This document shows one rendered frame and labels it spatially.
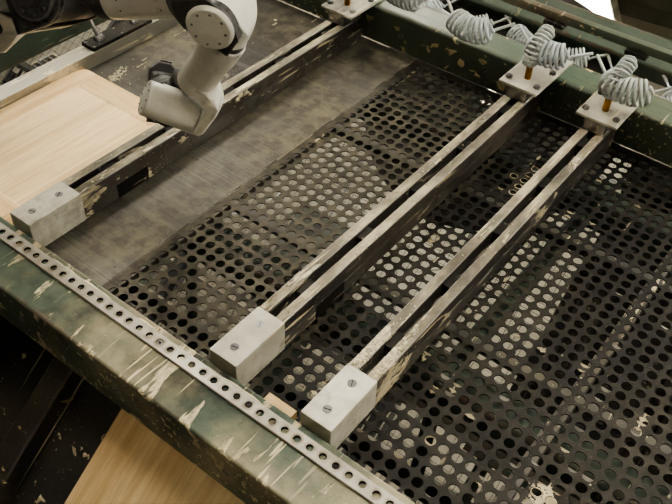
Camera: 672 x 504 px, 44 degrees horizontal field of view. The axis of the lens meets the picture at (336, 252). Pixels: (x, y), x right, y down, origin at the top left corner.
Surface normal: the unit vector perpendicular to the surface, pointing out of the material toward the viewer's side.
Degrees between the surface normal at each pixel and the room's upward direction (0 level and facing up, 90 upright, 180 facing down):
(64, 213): 90
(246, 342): 53
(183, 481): 90
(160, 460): 90
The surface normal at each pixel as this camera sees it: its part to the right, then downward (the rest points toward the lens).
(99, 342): 0.04, -0.71
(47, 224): 0.79, 0.45
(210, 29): -0.25, 0.73
